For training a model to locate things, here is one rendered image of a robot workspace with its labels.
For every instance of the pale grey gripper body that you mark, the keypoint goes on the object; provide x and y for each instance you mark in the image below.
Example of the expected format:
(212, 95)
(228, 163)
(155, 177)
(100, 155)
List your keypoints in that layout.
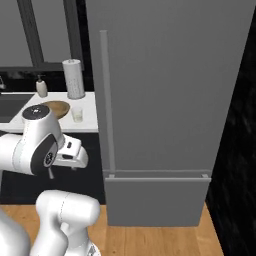
(75, 160)

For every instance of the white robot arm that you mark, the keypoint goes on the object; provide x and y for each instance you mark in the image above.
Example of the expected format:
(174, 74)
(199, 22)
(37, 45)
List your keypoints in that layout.
(40, 146)

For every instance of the glass of lemonade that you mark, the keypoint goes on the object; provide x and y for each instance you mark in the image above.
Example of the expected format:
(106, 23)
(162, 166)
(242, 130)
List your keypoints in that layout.
(77, 115)

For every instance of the wooden bowl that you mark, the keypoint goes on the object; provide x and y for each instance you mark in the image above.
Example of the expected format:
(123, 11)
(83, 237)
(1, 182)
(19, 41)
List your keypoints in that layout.
(59, 108)

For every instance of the grey fridge drawer front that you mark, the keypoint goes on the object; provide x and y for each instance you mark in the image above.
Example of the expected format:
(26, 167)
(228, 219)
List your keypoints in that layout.
(156, 203)

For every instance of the grey fridge door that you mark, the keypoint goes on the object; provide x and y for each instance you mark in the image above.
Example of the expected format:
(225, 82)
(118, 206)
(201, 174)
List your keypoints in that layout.
(173, 83)

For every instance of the black base cupboard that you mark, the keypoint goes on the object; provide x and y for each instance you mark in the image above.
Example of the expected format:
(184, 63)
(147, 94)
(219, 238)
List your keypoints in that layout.
(90, 180)

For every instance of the dark sink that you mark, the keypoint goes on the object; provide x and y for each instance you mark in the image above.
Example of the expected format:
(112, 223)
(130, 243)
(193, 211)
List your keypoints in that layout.
(11, 106)

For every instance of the beige soap dispenser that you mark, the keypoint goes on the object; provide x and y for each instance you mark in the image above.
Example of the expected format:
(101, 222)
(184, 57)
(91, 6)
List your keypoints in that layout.
(41, 88)

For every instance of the white paper towel roll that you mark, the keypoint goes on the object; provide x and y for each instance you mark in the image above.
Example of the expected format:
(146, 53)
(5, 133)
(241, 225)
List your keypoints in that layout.
(74, 79)

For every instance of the silver tap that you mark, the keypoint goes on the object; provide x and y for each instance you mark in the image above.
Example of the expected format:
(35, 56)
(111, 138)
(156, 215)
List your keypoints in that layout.
(1, 83)

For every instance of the dark framed window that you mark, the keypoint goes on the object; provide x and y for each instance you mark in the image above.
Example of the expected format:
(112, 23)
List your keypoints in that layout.
(36, 33)

